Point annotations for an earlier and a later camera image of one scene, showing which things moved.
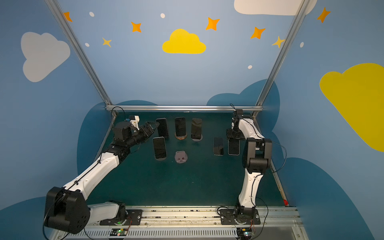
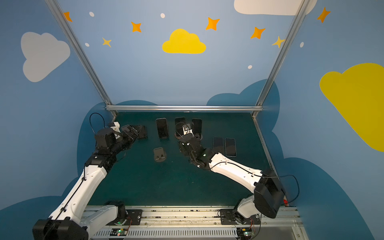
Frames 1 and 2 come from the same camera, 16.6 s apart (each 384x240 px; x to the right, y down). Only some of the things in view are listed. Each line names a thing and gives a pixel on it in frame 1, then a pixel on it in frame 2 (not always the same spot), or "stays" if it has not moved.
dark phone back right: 196,128 stays
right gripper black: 233,135 → 184,137
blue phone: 218,146 stays
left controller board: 118,231 stays
